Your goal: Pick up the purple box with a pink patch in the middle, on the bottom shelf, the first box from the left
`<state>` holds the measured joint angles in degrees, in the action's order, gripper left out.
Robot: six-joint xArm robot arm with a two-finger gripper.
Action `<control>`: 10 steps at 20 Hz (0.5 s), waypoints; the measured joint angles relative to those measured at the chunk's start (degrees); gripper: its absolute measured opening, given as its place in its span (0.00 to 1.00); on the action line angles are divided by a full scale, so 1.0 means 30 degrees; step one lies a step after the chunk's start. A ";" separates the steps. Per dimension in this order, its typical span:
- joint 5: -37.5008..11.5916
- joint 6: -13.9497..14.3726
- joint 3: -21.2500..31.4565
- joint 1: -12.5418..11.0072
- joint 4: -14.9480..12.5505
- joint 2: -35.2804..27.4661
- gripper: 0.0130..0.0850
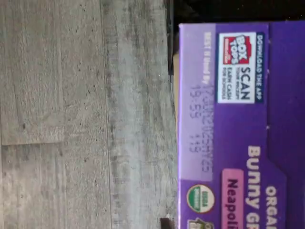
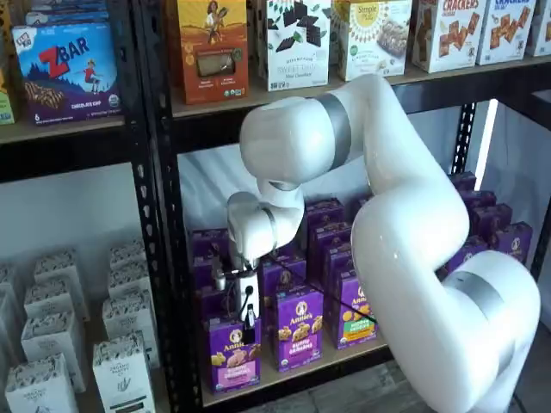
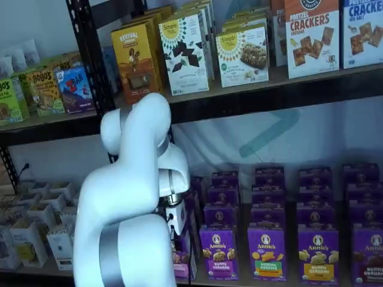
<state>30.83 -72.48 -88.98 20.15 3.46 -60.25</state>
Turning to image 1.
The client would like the purple Annie's box pink patch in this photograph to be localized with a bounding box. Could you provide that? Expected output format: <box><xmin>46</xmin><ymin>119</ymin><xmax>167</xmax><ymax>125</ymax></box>
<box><xmin>178</xmin><ymin>22</ymin><xmax>305</xmax><ymax>229</ymax></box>

